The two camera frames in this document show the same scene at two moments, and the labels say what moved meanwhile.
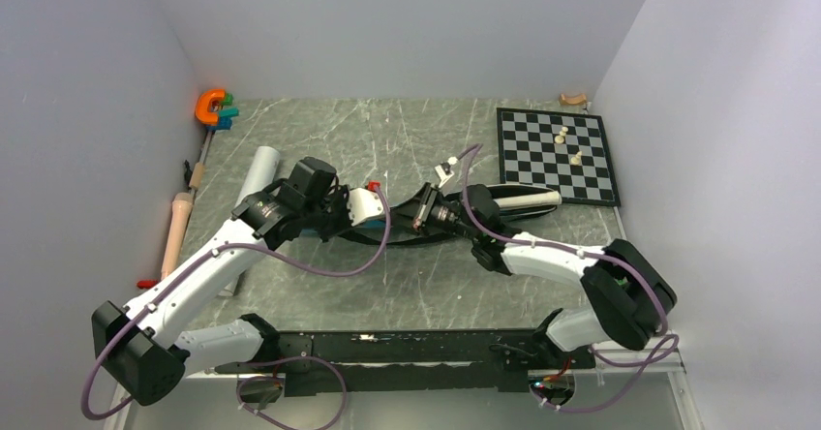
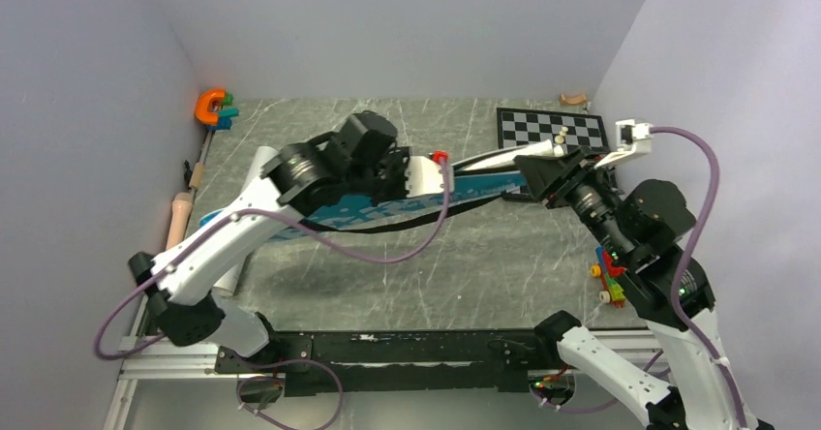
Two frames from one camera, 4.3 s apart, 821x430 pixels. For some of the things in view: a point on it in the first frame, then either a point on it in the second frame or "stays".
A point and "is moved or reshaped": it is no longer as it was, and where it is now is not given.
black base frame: x=321 y=363 stays
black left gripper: x=342 y=196 to x=400 y=158
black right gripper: x=426 y=206 to x=541 y=169
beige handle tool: x=179 y=212 stays
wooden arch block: x=572 y=101 stays
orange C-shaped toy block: x=201 y=109 stays
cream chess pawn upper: x=561 y=138 stays
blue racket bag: x=401 y=226 is moved or reshaped
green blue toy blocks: x=226 y=113 stays
